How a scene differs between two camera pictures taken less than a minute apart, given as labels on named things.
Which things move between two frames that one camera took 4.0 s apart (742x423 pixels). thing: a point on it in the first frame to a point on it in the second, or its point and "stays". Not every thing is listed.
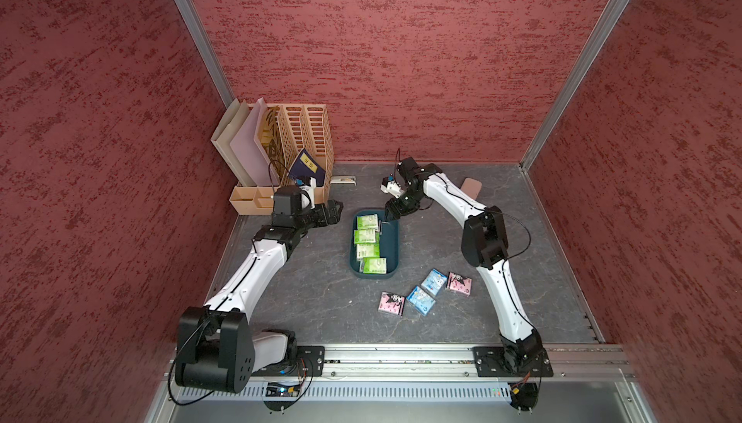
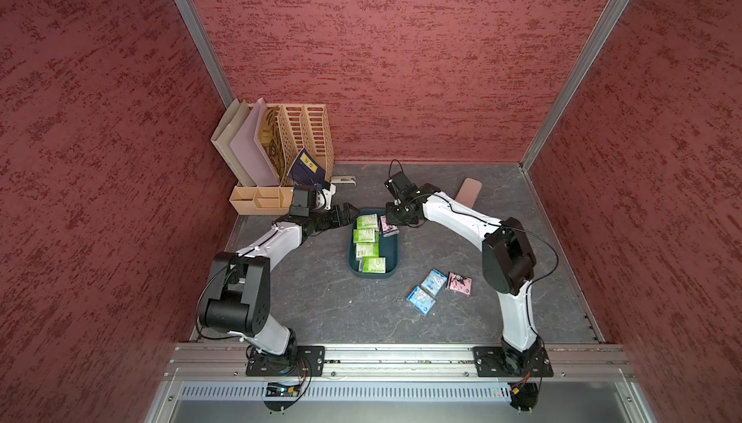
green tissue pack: [369, 221] stays
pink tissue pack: [458, 283] stays
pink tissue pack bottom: [391, 303] to [388, 230]
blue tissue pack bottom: [420, 300] stays
